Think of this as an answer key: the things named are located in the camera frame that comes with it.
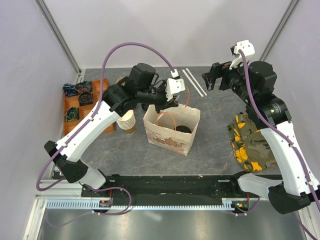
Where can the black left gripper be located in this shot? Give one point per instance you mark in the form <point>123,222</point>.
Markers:
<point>170,103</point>

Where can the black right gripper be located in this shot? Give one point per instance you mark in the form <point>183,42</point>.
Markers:
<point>218,70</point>

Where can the white paper takeout bag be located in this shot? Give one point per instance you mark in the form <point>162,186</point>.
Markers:
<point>161,131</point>

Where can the black plastic cup lid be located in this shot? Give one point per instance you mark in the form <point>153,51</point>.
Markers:
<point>183,129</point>

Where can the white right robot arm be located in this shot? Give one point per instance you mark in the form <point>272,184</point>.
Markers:
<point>254,85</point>

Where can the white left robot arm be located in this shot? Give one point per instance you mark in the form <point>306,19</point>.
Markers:
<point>117,100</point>

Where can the stack of paper cups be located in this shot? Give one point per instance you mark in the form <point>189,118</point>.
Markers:
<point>127,122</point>

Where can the cardboard cup carrier tray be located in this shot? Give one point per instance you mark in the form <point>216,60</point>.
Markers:
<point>121,81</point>

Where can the camouflage yellow green cloth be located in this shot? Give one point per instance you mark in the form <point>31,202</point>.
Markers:
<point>249,147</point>

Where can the black brown rolled sock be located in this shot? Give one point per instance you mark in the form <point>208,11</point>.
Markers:
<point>85,98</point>

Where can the dark patterned rolled sock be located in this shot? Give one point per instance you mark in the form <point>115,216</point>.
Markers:
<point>84,86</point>

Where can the blue yellow rolled sock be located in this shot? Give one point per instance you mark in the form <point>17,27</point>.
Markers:
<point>72,114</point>

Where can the blue patterned rolled sock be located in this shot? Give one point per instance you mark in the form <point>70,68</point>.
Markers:
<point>69,90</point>

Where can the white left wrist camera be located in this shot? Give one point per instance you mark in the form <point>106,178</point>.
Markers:
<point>174,85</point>

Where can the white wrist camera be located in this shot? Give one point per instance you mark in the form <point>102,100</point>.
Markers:
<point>174,85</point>
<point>243,51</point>

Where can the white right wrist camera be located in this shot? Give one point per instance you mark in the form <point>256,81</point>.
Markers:
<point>243,51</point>

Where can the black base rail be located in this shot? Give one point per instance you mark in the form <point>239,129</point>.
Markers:
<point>212,186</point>

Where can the grey slotted cable duct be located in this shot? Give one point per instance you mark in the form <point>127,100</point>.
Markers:
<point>95,204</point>

